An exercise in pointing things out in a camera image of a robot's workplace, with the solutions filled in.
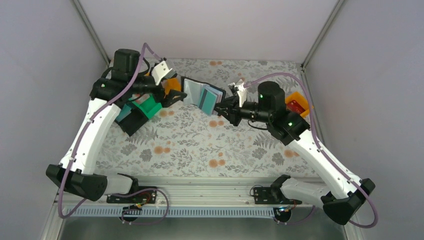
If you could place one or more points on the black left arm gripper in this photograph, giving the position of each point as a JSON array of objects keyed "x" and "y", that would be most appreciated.
[{"x": 167, "y": 101}]

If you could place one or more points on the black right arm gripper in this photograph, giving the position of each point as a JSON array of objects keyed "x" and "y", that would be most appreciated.
[{"x": 232, "y": 103}]

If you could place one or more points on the black leather card holder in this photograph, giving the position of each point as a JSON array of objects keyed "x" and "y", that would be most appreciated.
[{"x": 193, "y": 89}]

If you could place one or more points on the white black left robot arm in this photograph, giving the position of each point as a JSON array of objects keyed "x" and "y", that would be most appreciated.
[{"x": 128, "y": 75}]

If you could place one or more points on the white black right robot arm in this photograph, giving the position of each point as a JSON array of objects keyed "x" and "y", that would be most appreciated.
[{"x": 343, "y": 193}]

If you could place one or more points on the red cards in bin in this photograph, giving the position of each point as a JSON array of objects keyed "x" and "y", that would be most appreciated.
[{"x": 294, "y": 106}]

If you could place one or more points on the orange plastic bin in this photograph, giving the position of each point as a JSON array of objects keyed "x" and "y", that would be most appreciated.
[
  {"x": 172, "y": 84},
  {"x": 301, "y": 100}
]

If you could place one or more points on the green plastic bin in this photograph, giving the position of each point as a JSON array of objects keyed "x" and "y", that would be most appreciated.
[{"x": 147, "y": 105}]

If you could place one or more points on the black plastic bin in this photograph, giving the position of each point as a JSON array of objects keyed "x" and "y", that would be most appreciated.
[{"x": 131, "y": 123}]

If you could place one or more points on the floral patterned table mat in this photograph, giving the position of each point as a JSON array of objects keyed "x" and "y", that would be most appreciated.
[{"x": 182, "y": 141}]

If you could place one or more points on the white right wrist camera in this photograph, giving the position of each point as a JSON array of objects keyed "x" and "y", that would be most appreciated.
[{"x": 238, "y": 89}]

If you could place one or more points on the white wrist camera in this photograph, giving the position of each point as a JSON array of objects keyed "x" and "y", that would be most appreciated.
[
  {"x": 161, "y": 71},
  {"x": 238, "y": 89}
]

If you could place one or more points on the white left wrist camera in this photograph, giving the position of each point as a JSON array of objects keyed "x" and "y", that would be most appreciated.
[{"x": 161, "y": 71}]

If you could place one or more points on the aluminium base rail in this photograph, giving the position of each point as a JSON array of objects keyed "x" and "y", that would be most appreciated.
[{"x": 209, "y": 197}]

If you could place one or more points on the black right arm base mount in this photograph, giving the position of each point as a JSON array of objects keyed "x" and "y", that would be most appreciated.
[{"x": 267, "y": 196}]

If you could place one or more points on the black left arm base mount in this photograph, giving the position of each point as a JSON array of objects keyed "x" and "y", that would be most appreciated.
[{"x": 140, "y": 195}]

